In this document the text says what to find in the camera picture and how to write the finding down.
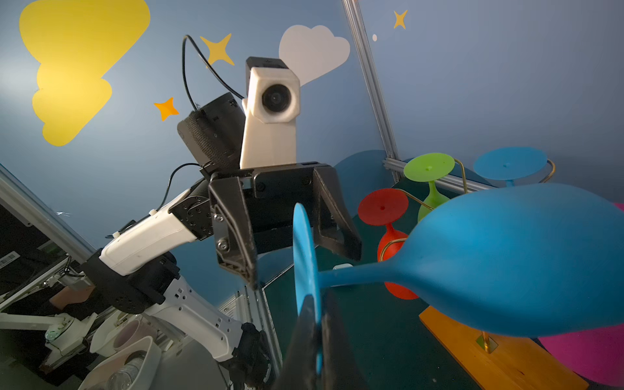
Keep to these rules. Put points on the gold wire glass rack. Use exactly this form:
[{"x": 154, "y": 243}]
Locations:
[{"x": 397, "y": 166}]

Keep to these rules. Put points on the green wine glass rear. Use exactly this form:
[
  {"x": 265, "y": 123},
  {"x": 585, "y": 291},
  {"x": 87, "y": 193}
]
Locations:
[{"x": 428, "y": 168}]

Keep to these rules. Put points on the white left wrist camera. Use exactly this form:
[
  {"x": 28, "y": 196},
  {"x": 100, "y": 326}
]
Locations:
[{"x": 271, "y": 108}]

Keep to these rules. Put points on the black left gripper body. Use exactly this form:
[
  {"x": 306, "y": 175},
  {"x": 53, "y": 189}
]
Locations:
[{"x": 271, "y": 194}]

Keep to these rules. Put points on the wooden rack base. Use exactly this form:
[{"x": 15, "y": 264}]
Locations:
[{"x": 500, "y": 362}]

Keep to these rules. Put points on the red wine glass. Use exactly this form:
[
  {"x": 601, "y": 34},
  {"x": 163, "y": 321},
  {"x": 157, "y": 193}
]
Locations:
[{"x": 382, "y": 208}]

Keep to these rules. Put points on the blue wine glass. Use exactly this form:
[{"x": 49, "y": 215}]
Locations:
[
  {"x": 525, "y": 261},
  {"x": 510, "y": 164}
]

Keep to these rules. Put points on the magenta wine glass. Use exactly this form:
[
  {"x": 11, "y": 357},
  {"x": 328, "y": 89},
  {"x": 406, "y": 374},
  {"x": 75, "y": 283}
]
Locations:
[{"x": 596, "y": 355}]

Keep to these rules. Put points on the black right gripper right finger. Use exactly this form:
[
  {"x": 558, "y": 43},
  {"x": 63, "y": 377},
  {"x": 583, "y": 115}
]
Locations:
[{"x": 340, "y": 369}]

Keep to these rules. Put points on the blue wine glass rear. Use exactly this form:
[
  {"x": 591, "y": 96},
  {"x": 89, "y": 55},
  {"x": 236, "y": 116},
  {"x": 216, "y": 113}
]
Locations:
[{"x": 510, "y": 164}]

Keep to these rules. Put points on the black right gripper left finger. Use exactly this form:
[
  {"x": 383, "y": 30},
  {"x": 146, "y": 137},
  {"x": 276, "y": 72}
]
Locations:
[{"x": 299, "y": 371}]

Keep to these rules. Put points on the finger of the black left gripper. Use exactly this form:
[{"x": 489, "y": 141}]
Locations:
[
  {"x": 233, "y": 232},
  {"x": 333, "y": 226}
]

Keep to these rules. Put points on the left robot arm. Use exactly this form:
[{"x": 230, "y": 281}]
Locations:
[{"x": 138, "y": 274}]

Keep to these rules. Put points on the aluminium frame rail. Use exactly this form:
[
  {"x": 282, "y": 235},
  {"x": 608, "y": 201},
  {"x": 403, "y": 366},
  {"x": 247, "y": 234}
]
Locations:
[{"x": 353, "y": 13}]

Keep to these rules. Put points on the blue wine glass front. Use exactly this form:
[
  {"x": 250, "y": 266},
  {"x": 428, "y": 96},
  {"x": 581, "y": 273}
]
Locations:
[{"x": 525, "y": 261}]

